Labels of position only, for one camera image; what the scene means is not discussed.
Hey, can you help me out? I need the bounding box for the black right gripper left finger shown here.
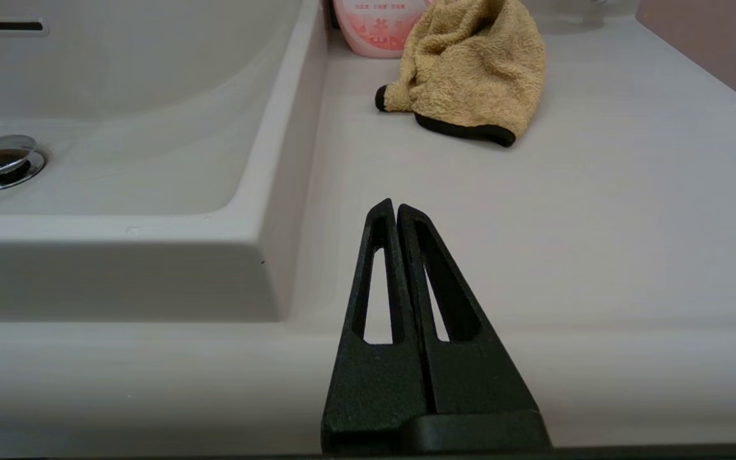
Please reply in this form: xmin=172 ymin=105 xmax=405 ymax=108
xmin=321 ymin=199 xmax=434 ymax=454

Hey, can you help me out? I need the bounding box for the pink soap pump bottle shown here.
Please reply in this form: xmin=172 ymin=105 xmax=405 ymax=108
xmin=332 ymin=0 xmax=436 ymax=59

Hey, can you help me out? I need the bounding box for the white sink basin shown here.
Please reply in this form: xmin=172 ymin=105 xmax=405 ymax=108
xmin=0 ymin=0 xmax=330 ymax=323

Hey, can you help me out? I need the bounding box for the yellow cloth with dark trim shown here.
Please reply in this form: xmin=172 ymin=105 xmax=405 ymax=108
xmin=375 ymin=0 xmax=547 ymax=148

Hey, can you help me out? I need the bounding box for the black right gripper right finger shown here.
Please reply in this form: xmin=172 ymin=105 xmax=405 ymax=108
xmin=397 ymin=204 xmax=542 ymax=415

